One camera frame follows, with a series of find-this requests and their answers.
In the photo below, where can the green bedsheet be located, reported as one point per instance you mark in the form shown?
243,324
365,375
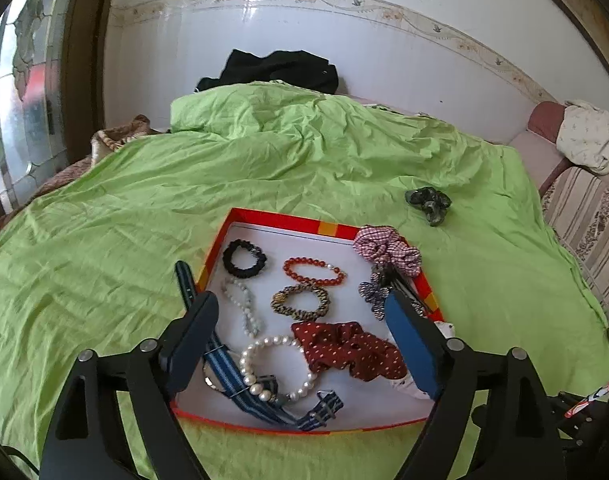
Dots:
134,210

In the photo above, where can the blue checked hair bow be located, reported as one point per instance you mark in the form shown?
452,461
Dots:
374,295

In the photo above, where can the wooden door frame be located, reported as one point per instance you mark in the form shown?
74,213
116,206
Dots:
84,60

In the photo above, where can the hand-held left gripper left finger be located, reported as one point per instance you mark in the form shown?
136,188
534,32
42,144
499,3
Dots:
197,340

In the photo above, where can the dark wooden frame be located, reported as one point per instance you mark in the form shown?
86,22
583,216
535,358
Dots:
574,10

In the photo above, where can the patterned glass door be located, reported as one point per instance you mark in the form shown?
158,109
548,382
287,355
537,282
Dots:
29,110

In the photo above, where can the brown patterned blanket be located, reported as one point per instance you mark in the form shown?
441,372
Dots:
114,137

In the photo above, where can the pink plaid scrunchie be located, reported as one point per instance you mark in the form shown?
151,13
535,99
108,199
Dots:
384,250

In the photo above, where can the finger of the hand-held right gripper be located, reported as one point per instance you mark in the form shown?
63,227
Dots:
577,430

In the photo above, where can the red cardboard box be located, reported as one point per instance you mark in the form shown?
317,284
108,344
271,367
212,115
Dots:
264,240

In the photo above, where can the dark green scrunchie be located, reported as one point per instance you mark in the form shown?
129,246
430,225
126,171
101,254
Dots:
427,200

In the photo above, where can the black white patterned scrunchie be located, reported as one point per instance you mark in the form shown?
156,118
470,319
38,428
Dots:
399,282

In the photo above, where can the red polka dot scrunchie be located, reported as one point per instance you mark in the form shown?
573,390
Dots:
354,350

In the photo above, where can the striped floral sofa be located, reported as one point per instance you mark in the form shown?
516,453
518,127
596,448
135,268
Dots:
584,220

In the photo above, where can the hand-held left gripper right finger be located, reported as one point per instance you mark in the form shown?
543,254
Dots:
409,350

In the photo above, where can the black cloth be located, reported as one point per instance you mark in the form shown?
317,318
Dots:
274,67

